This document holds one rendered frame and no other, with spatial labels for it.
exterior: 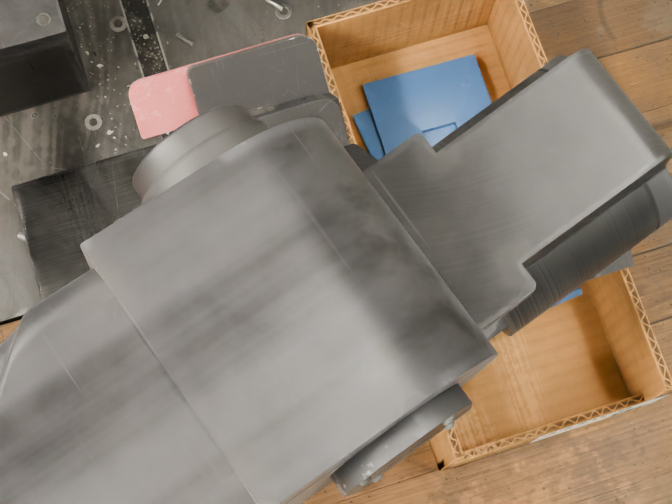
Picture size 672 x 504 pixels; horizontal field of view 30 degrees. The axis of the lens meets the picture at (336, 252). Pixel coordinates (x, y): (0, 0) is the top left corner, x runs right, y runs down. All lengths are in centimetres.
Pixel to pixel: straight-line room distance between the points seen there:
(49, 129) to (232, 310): 52
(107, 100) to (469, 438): 29
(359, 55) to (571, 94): 44
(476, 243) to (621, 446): 43
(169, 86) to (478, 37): 36
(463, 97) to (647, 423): 22
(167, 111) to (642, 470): 39
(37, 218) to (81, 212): 2
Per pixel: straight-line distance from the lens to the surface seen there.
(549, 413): 72
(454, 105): 75
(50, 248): 72
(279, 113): 42
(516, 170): 32
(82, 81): 75
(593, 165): 32
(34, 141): 76
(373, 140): 74
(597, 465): 73
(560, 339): 73
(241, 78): 44
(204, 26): 78
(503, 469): 72
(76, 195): 73
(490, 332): 34
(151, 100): 45
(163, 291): 26
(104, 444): 25
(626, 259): 42
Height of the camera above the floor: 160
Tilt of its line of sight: 75 degrees down
